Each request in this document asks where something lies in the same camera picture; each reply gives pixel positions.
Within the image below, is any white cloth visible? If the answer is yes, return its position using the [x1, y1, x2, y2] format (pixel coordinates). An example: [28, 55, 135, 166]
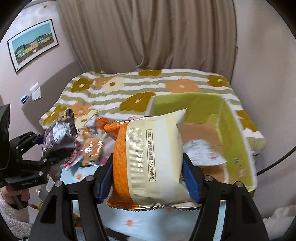
[262, 205, 296, 234]

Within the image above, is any dark brown snack packet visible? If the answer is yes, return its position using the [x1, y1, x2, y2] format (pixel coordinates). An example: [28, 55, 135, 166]
[42, 109, 78, 153]

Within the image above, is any orange cream snack packet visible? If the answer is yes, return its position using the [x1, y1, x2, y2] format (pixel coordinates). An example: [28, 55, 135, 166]
[104, 108, 201, 210]

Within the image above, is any black cable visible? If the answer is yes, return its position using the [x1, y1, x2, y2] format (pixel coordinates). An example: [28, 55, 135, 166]
[255, 137, 296, 176]

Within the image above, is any white printed snack packet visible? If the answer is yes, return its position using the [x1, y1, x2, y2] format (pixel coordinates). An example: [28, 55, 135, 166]
[184, 139, 228, 166]

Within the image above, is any green storage box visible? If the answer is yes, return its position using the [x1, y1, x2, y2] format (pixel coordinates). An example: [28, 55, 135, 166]
[146, 92, 258, 209]

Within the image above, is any daisy blue tablecloth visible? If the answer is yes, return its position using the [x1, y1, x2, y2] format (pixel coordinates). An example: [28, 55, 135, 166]
[59, 162, 229, 241]

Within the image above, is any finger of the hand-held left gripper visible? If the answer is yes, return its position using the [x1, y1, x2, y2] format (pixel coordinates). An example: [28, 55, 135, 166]
[17, 148, 75, 175]
[10, 131, 45, 153]

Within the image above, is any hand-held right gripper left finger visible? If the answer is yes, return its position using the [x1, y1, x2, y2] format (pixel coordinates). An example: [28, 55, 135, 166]
[28, 154, 116, 241]

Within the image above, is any flower striped blanket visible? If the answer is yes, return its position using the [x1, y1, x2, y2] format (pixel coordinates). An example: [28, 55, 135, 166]
[39, 68, 266, 153]

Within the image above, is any pile of snack packets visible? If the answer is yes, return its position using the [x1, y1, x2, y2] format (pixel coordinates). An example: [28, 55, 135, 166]
[62, 115, 130, 171]

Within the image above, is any beige curtain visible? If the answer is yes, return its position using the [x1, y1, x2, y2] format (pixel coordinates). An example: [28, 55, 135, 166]
[57, 0, 238, 77]

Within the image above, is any person's left hand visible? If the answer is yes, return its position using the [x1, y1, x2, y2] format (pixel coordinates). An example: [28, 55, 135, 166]
[0, 186, 30, 205]

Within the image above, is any framed wall picture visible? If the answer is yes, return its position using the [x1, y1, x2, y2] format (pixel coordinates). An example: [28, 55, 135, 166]
[7, 19, 58, 74]

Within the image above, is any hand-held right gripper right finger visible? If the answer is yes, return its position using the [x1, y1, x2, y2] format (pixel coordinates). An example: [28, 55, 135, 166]
[182, 154, 270, 241]

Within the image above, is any person's left forearm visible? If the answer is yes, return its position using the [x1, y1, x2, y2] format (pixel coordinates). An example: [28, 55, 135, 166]
[0, 192, 31, 239]

